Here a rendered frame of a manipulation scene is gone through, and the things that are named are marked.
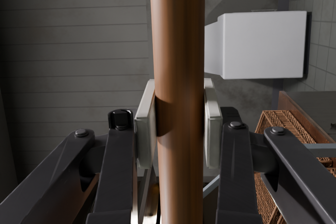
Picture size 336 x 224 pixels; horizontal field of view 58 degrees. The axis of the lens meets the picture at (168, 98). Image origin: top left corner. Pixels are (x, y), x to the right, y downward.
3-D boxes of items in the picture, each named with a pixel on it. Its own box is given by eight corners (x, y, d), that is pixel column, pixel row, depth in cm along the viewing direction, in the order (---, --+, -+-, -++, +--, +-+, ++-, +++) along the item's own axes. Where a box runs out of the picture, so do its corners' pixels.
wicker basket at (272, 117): (318, 251, 141) (257, 250, 142) (280, 178, 194) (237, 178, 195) (334, 160, 124) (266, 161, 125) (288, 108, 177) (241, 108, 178)
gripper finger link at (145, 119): (151, 170, 16) (137, 170, 16) (160, 117, 23) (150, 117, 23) (148, 117, 15) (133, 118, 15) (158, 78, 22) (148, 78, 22)
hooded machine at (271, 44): (294, 8, 323) (181, 12, 329) (316, 7, 270) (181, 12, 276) (289, 70, 341) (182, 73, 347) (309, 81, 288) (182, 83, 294)
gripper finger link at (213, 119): (207, 117, 15) (223, 117, 15) (201, 77, 21) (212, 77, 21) (206, 169, 16) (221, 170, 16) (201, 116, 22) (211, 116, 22)
